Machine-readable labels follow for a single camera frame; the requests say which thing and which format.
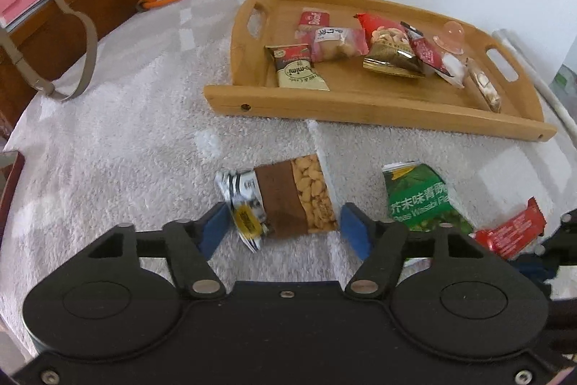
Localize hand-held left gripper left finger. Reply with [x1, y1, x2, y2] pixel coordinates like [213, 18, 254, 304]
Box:
[88, 202, 232, 300]

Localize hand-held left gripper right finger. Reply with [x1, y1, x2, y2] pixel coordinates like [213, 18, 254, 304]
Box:
[339, 202, 484, 300]

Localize black white snack packet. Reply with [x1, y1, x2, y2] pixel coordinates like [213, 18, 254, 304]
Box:
[215, 169, 269, 253]

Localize red snack packet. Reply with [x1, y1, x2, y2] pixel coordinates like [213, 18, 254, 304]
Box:
[469, 197, 547, 262]

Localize green peas packet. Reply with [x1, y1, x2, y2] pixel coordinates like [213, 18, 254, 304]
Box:
[382, 161, 474, 266]

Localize brown peanut packet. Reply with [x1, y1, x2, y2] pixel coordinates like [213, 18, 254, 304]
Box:
[253, 154, 339, 239]

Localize wooden tray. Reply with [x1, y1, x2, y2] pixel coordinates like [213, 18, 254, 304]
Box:
[204, 0, 558, 142]

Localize clear nougat packet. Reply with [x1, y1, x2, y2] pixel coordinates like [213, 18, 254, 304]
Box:
[466, 58, 502, 114]

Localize cream brown candy packet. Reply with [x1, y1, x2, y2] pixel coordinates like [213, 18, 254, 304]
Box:
[265, 43, 330, 90]

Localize pink pastry packet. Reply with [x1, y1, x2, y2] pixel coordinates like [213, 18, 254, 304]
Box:
[309, 26, 369, 63]

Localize dark red stick packet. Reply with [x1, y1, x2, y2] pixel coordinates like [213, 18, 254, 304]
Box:
[400, 21, 452, 78]

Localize red biscuit packet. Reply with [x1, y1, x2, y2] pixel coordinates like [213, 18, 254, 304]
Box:
[298, 10, 332, 38]

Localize pink jelly cup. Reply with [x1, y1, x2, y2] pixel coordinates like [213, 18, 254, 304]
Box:
[433, 21, 467, 56]

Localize clear plastic bag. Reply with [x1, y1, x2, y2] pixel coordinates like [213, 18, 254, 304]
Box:
[552, 65, 577, 106]

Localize white wrapped candy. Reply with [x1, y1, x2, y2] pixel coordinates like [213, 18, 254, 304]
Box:
[439, 53, 467, 89]

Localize red nut packet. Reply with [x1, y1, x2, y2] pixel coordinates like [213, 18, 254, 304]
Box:
[354, 13, 427, 79]

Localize pink box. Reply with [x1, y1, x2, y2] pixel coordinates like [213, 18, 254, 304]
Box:
[0, 0, 48, 27]

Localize taupe strap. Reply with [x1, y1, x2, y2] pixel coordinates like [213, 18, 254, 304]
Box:
[0, 0, 99, 101]

